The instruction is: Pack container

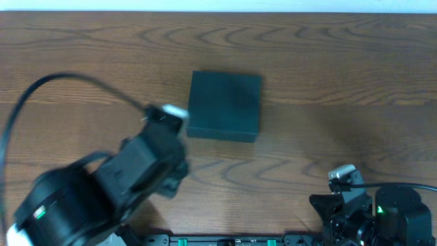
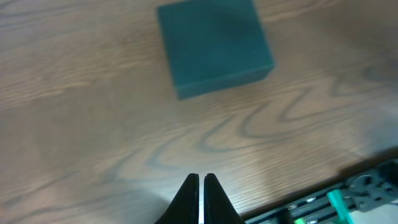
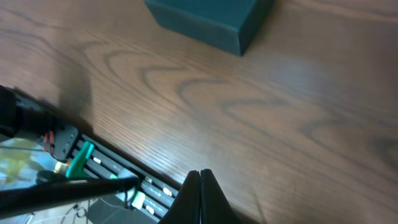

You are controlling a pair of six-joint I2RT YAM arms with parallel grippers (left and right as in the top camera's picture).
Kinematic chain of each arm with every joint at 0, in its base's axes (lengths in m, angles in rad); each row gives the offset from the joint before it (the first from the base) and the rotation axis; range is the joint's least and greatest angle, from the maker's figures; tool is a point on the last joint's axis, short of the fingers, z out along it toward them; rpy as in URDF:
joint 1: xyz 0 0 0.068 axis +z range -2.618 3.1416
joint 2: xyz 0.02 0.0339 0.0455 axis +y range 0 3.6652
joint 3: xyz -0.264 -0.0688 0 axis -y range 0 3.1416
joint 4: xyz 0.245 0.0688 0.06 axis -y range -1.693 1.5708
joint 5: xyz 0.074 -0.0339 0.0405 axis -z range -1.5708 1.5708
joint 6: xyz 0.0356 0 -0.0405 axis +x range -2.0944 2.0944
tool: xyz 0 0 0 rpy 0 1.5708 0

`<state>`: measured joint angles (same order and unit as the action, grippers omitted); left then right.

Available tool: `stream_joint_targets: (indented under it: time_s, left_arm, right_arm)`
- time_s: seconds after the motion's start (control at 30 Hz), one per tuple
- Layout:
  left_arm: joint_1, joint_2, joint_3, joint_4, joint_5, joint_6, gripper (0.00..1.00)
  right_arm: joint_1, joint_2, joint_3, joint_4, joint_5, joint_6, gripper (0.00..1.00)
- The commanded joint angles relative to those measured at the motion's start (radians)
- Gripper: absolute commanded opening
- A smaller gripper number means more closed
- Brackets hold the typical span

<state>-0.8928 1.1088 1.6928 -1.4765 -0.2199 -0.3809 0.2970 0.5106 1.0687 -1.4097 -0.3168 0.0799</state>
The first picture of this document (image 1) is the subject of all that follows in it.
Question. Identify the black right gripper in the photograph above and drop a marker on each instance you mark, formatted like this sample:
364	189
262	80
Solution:
328	203

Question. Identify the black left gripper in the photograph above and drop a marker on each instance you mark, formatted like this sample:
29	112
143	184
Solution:
174	154

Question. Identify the dark green gift box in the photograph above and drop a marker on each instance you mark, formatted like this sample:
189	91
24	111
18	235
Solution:
224	106

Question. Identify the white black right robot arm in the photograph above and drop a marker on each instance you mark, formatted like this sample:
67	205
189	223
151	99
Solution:
385	213

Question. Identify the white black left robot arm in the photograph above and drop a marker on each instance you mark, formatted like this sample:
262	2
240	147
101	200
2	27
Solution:
88	200

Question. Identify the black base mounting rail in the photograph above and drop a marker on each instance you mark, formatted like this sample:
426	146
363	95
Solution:
235	240

